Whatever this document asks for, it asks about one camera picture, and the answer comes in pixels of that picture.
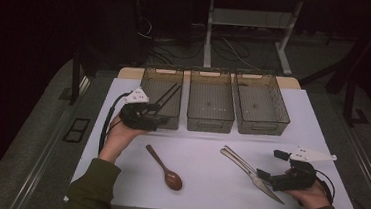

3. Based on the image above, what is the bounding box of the person's left hand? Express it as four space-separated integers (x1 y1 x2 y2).
98 112 148 166

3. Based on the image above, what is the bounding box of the black floor socket frame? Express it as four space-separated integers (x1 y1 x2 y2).
62 116 92 145

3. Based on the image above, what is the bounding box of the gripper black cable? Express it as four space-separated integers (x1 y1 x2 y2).
311 168 338 206
97 90 132 156

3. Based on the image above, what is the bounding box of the brown wooden spoon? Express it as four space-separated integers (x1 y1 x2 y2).
142 144 186 192

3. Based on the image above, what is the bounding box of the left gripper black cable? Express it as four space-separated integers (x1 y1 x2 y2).
97 90 132 156

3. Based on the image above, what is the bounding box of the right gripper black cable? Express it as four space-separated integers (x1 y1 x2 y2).
311 168 338 206

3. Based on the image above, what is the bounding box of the black floor cable loop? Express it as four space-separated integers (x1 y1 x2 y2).
210 35 252 65

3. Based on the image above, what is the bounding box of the smoky transparent plastic bin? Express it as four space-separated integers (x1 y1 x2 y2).
184 67 239 135
130 62 185 131
228 68 294 139

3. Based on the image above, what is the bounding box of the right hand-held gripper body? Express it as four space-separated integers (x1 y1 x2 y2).
268 143 338 196

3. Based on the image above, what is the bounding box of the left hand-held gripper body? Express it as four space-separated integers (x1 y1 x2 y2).
117 85 163 132

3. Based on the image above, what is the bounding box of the white table cover sheet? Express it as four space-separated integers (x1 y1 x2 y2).
63 71 371 209

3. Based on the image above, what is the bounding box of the thin white floor cable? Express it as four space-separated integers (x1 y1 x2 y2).
219 36 263 71

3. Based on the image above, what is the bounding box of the black metal stand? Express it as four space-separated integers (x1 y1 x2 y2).
321 5 371 129

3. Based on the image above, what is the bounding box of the metal floor rail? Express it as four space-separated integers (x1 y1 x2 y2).
8 70 91 209
327 105 371 209

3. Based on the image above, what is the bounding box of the white metal desk frame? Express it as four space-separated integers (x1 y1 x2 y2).
201 0 305 77

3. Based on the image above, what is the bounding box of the person's right hand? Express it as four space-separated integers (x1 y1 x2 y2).
282 167 334 209

